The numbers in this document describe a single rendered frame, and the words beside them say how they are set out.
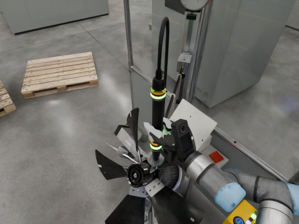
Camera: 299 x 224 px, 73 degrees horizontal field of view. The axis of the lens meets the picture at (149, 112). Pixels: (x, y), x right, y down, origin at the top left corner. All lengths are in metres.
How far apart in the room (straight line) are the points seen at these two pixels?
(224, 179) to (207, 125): 0.61
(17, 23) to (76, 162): 4.33
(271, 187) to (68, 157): 2.41
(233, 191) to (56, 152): 2.50
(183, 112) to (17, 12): 5.38
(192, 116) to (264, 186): 0.66
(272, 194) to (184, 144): 0.26
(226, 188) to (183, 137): 0.17
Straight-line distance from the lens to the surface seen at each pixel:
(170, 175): 1.17
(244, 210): 1.27
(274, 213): 0.62
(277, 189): 0.66
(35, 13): 6.19
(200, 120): 1.19
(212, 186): 0.59
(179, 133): 0.58
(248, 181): 0.67
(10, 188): 2.84
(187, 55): 1.26
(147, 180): 1.07
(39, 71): 4.19
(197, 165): 0.60
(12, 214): 2.68
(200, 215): 1.04
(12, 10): 6.12
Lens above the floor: 2.17
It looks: 45 degrees down
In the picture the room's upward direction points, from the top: straight up
